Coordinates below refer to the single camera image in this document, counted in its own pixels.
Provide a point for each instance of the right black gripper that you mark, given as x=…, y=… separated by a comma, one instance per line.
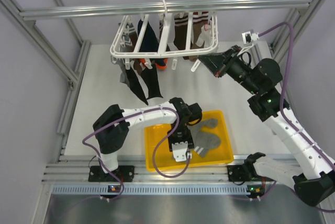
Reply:
x=218, y=63

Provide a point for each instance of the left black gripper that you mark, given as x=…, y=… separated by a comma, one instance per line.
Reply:
x=187, y=138

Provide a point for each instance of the grey striped sock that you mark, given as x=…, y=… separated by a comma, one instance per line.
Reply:
x=205, y=141
x=195, y=129

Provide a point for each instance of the white plastic sock hanger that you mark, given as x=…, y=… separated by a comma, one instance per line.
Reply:
x=167, y=36

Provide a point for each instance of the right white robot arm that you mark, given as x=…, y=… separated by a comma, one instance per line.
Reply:
x=313, y=180

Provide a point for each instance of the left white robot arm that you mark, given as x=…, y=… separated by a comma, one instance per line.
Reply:
x=112, y=127

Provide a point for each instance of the white sock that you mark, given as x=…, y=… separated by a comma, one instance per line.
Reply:
x=204, y=38

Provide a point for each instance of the aluminium crossbar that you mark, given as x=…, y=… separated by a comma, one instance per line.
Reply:
x=161, y=7

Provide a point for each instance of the black sock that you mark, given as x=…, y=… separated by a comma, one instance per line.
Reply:
x=150, y=78
x=131, y=80

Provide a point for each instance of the grey patterned sock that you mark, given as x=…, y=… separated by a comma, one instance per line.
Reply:
x=125, y=45

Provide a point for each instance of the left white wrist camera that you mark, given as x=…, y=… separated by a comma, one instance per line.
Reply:
x=181, y=151

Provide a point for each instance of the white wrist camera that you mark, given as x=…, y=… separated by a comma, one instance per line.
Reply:
x=249, y=39
x=181, y=151

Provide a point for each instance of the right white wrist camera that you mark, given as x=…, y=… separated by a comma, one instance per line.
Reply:
x=249, y=39

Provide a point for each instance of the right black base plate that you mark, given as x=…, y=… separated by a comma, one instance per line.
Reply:
x=237, y=174

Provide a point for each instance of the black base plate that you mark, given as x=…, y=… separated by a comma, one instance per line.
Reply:
x=125, y=173
x=237, y=174

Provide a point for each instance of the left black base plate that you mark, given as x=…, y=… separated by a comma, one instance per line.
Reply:
x=125, y=173

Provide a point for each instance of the perforated cable duct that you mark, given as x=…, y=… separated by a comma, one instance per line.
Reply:
x=150, y=189

